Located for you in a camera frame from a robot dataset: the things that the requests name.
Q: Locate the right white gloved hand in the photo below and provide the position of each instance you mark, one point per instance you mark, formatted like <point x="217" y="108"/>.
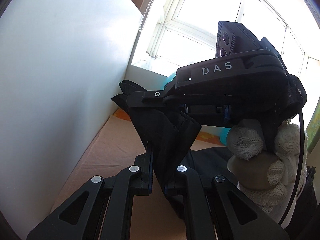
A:
<point x="269" y="180"/>

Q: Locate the blue detergent jug left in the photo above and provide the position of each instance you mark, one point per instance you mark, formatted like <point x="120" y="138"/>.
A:
<point x="169" y="79"/>

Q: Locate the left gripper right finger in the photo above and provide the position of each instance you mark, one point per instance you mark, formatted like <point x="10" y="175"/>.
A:
<point x="217" y="209"/>

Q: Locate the blue detergent jug right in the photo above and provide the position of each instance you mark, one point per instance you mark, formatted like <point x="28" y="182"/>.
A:
<point x="223" y="135"/>

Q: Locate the black camera box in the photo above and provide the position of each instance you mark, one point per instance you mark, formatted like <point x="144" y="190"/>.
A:
<point x="234" y="37"/>

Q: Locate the white window frame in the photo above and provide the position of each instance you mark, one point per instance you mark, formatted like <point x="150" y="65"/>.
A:
<point x="176" y="33"/>

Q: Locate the blue detergent jug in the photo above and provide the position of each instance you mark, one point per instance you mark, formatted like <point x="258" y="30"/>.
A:
<point x="169" y="79"/>
<point x="223" y="135"/>

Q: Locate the pink beige towel mat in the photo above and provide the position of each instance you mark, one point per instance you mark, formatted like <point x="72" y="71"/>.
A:
<point x="115" y="148"/>

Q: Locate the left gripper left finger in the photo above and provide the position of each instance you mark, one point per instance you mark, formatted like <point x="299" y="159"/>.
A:
<point x="101" y="208"/>

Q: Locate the orange floral bedsheet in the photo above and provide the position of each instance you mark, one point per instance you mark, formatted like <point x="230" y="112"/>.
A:
<point x="203" y="136"/>

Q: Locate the black pants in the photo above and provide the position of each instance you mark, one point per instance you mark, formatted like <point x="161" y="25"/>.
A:
<point x="171" y="135"/>

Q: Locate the landscape wall painting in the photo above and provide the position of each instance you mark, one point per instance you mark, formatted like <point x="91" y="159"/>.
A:
<point x="313" y="130"/>

